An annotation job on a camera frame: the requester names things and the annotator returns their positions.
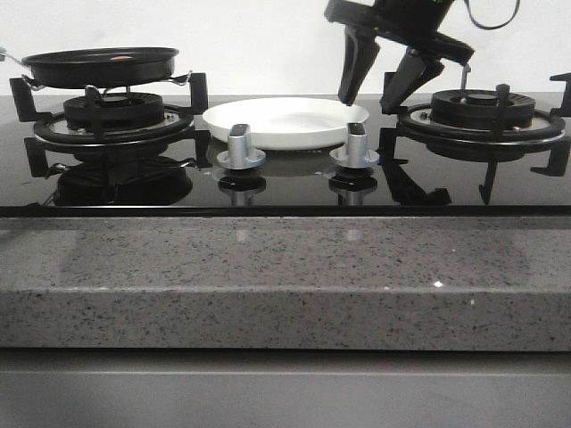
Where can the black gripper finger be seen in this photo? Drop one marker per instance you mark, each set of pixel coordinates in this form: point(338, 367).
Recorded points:
point(357, 62)
point(415, 70)

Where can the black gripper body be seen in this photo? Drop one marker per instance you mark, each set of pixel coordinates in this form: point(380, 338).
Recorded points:
point(411, 23)

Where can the white plate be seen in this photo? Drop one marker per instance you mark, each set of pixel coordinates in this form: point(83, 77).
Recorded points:
point(286, 123)

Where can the black frying pan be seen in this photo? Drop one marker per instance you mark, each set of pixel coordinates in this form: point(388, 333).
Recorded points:
point(78, 68)

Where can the fried egg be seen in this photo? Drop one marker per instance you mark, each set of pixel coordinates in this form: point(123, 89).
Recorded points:
point(121, 58)

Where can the right black gas burner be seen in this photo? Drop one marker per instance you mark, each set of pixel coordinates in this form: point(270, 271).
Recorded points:
point(478, 109)

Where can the black gas burner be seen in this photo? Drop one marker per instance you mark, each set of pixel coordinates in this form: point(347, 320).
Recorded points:
point(478, 109)
point(121, 111)

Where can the right silver stove knob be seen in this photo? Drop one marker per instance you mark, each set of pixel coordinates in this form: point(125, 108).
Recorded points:
point(354, 153)

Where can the silver stove knob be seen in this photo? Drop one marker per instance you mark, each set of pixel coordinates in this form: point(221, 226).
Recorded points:
point(354, 153)
point(241, 154)

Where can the left silver stove knob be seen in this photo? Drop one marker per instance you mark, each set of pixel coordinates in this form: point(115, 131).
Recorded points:
point(241, 154)

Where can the black glass cooktop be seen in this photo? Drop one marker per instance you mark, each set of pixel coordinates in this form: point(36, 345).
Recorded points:
point(183, 179)

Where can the left black gas burner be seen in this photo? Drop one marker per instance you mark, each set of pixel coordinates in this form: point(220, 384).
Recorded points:
point(121, 111)

